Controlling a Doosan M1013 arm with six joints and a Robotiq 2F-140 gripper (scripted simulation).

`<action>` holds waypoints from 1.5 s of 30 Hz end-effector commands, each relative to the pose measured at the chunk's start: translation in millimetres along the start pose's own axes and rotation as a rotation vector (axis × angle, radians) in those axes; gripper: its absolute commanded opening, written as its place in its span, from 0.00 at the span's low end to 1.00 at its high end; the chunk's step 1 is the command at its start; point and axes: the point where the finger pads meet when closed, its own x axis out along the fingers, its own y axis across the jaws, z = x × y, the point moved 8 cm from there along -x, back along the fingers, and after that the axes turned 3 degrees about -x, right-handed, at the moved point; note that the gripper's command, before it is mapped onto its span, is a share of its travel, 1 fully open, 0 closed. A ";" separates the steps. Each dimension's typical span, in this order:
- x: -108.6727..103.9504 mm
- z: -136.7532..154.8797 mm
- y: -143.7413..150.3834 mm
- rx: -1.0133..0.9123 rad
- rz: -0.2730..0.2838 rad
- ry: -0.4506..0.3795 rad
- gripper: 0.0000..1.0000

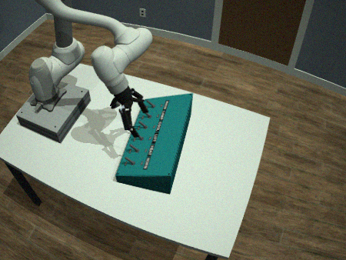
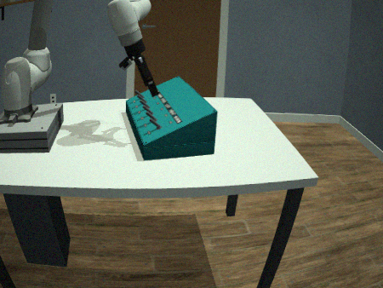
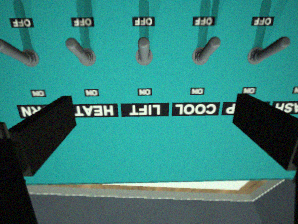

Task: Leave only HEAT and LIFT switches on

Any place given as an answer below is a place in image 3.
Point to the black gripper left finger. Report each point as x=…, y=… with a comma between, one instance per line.
x=24, y=148

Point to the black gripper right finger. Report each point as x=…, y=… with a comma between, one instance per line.
x=273, y=130

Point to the teal console panel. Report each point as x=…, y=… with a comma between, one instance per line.
x=149, y=111

